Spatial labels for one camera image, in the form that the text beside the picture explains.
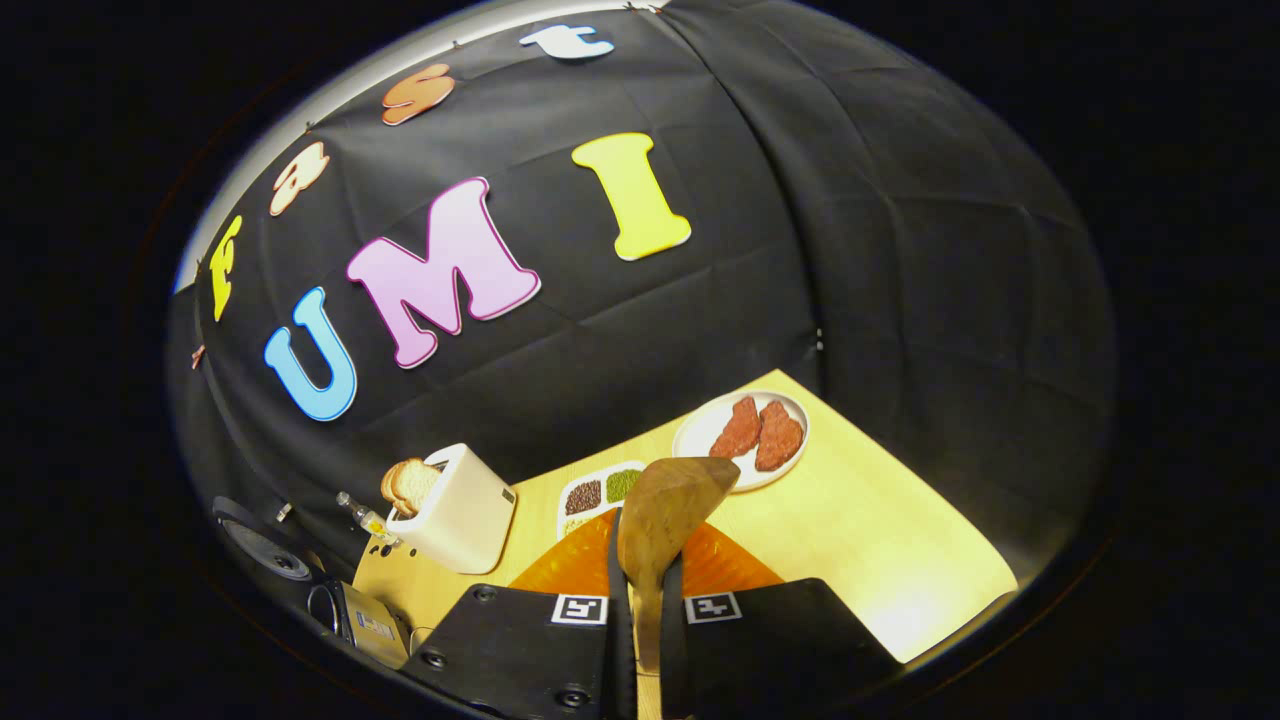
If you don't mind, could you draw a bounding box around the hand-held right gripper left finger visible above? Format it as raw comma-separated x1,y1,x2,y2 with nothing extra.
400,510,636,720

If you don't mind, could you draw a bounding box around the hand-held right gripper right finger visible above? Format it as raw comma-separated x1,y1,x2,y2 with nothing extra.
660,520,906,720

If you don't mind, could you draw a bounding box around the dark grey rice cooker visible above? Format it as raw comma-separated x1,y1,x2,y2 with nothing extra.
210,497,411,669

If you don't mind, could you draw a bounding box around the wooden spoon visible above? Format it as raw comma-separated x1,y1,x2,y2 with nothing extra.
617,457,741,720

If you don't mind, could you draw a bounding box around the white toaster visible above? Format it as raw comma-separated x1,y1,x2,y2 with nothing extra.
386,443,518,575

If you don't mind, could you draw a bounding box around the white divided grain dish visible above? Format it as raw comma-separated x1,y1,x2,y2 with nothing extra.
556,462,646,541

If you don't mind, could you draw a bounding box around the small glass bottle yellow label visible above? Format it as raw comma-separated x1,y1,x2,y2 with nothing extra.
336,491,401,549

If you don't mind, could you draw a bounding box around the white round plate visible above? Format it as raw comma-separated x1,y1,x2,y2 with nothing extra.
672,390,810,493

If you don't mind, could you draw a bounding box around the black backdrop cloth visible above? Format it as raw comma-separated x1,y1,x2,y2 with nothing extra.
165,0,1116,601

